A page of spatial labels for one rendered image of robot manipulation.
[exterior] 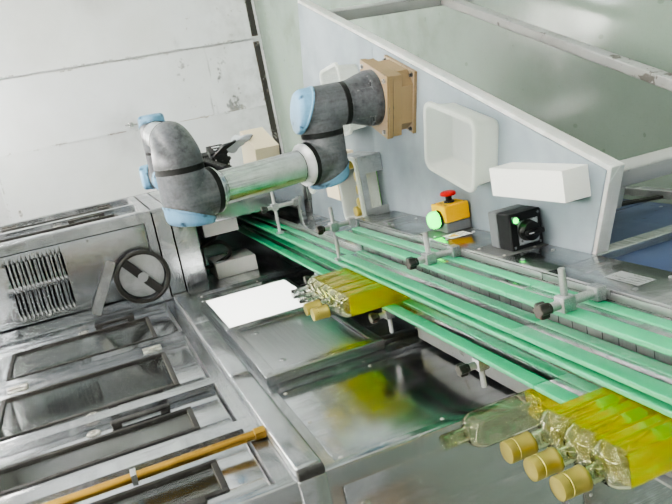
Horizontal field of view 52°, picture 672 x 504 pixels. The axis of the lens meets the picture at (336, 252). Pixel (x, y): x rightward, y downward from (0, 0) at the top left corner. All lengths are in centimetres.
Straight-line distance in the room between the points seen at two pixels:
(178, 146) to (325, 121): 41
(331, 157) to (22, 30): 401
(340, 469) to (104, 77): 451
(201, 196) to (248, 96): 411
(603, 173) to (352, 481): 76
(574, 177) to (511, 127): 25
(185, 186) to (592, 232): 88
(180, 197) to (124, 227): 121
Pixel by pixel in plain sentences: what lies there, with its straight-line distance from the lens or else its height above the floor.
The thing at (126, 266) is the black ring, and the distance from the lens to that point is 281.
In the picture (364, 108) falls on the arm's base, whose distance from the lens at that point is 187.
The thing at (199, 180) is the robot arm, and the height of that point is 138.
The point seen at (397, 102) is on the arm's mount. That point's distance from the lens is 189.
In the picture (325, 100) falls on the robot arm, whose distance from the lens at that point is 184.
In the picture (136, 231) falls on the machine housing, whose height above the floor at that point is 147.
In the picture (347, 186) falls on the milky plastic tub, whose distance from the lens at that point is 232.
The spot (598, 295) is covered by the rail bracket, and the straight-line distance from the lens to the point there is 123.
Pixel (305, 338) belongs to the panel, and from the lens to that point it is 203.
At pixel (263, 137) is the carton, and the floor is 107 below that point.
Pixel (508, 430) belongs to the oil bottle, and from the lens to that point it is 137.
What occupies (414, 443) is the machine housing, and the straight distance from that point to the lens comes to 147.
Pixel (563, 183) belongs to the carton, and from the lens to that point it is 137.
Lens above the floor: 164
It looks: 18 degrees down
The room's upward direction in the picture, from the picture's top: 105 degrees counter-clockwise
